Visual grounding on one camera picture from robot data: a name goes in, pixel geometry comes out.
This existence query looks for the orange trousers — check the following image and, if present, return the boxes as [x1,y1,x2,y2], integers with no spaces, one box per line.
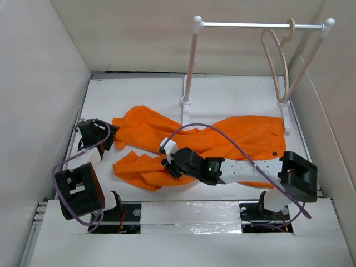
[112,106,286,191]

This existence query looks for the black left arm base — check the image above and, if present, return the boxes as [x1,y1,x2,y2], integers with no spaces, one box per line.
[88,191,142,234]

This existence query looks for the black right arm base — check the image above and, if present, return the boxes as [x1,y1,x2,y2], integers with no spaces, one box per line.
[239,191,293,234]

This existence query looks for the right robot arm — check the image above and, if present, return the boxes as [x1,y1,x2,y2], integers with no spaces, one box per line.
[161,147,318,219]

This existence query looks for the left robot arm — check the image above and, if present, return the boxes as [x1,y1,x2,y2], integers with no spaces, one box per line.
[53,119,124,221]

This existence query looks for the wooden clothes hanger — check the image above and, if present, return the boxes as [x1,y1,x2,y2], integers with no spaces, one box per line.
[261,18,296,103]

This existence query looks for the white foam front panel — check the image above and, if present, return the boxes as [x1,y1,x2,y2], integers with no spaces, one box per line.
[30,199,354,266]

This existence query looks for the white clothes rack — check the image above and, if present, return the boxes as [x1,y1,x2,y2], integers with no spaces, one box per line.
[179,15,336,136]

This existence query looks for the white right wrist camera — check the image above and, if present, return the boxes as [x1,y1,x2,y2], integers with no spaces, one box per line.
[159,137,178,163]

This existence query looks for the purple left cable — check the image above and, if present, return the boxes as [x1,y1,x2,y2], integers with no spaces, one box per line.
[51,122,112,225]

